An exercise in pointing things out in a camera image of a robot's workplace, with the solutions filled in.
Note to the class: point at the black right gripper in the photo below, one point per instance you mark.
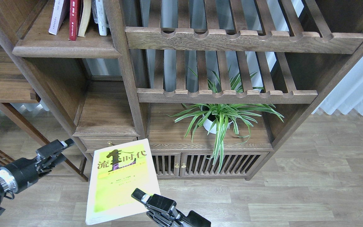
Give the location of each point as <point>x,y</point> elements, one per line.
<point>161,207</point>

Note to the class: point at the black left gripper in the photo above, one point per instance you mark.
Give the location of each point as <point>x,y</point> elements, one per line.
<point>23,173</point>

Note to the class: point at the yellow green cover book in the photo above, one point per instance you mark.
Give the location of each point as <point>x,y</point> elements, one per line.
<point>116,172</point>

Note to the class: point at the white cover book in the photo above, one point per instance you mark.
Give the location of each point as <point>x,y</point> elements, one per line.
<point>60,11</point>

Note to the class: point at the red cover book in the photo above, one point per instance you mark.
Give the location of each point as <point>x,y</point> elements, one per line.
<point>74,18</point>

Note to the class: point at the dark wooden bookshelf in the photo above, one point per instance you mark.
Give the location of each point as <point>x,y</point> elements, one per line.
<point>118,87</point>

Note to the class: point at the upright white book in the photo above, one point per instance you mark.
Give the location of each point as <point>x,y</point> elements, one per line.
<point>101,18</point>

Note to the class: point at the upright tan book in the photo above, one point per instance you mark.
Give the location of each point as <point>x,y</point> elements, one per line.
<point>85,17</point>

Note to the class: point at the white curtain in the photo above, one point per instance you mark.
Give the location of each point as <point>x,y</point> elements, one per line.
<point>347,95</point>

